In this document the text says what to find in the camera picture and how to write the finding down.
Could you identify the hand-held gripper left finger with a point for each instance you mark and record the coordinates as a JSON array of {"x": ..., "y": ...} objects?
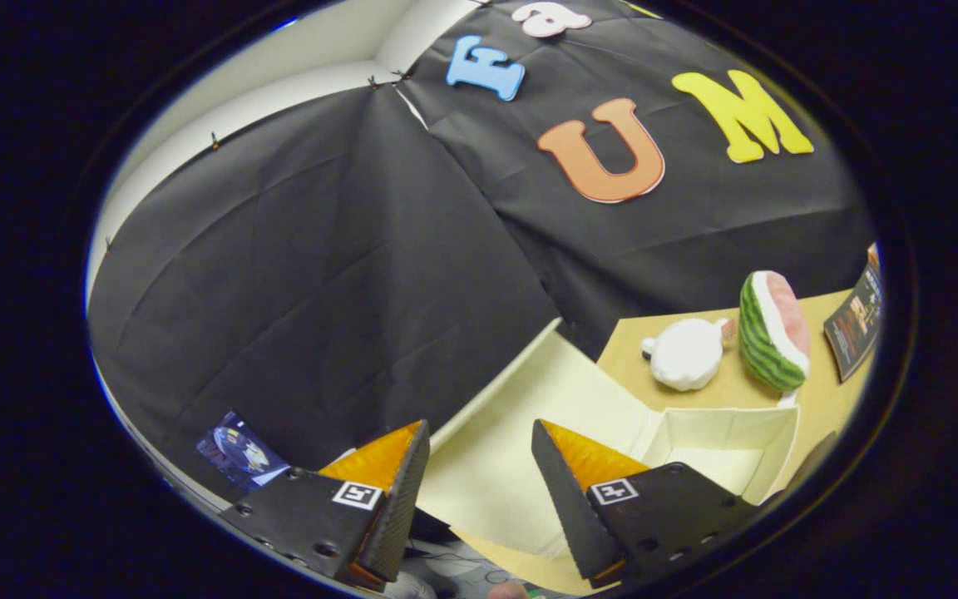
[{"x": 404, "y": 516}]

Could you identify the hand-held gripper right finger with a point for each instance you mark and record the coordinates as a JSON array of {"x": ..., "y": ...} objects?
[{"x": 566, "y": 507}]

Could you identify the grey storage box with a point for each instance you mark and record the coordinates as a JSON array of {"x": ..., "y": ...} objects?
[{"x": 496, "y": 466}]

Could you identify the blue printed card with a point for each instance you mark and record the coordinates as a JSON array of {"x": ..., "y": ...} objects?
[{"x": 242, "y": 453}]

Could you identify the white plush toy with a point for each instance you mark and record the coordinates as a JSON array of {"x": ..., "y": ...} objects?
[{"x": 685, "y": 356}]

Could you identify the watermelon slice plush toy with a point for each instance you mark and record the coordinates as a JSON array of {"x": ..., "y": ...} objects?
[{"x": 766, "y": 341}]

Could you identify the black cover book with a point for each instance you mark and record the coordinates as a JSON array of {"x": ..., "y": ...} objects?
[{"x": 855, "y": 324}]

